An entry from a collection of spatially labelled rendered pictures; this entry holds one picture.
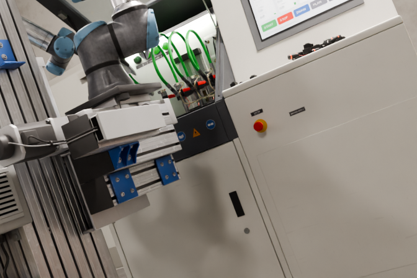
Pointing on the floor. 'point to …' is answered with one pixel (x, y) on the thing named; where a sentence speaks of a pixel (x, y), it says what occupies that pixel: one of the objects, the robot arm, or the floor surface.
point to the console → (331, 134)
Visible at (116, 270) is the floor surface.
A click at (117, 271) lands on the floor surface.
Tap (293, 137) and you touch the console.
